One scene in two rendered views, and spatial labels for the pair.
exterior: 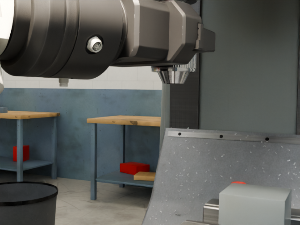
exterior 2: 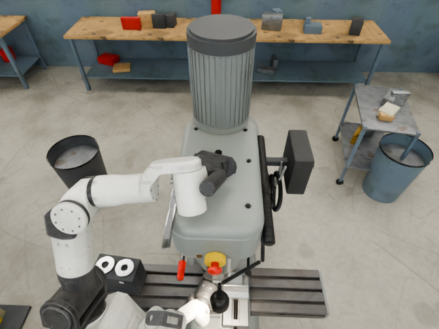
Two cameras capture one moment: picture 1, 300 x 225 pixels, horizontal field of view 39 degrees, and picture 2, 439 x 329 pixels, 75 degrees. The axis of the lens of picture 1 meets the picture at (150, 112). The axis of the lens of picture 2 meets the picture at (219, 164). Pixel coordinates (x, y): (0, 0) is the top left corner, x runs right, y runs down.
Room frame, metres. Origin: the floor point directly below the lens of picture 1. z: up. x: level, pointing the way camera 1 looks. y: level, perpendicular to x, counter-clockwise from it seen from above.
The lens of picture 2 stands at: (-0.11, 0.20, 2.52)
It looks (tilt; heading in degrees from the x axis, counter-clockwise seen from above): 46 degrees down; 338
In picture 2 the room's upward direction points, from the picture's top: straight up
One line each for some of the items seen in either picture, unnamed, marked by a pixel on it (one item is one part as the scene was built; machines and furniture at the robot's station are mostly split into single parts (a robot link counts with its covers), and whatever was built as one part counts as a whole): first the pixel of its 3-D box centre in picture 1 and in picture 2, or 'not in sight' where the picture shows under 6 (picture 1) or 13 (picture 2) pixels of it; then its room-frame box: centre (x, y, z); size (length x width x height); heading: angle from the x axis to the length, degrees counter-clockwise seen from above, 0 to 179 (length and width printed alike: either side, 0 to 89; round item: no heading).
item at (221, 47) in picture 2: not in sight; (221, 77); (0.66, -0.13, 2.05); 0.20 x 0.20 x 0.32
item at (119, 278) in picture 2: not in sight; (119, 274); (0.66, 0.44, 1.05); 0.22 x 0.12 x 0.20; 59
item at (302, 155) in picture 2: not in sight; (297, 162); (0.57, -0.45, 1.62); 0.20 x 0.09 x 0.21; 156
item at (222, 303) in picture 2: not in sight; (219, 299); (0.22, 0.06, 1.44); 0.07 x 0.07 x 0.06
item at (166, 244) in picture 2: not in sight; (172, 206); (0.35, 0.14, 1.89); 0.24 x 0.04 x 0.01; 156
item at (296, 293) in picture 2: not in sight; (211, 289); (0.45, 0.02, 0.91); 1.24 x 0.23 x 0.08; 66
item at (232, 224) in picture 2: not in sight; (218, 181); (0.45, -0.03, 1.81); 0.47 x 0.26 x 0.16; 156
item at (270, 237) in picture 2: not in sight; (262, 182); (0.41, -0.17, 1.79); 0.45 x 0.04 x 0.04; 156
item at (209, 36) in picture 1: (197, 39); not in sight; (0.41, -0.05, 1.24); 0.06 x 0.02 x 0.03; 136
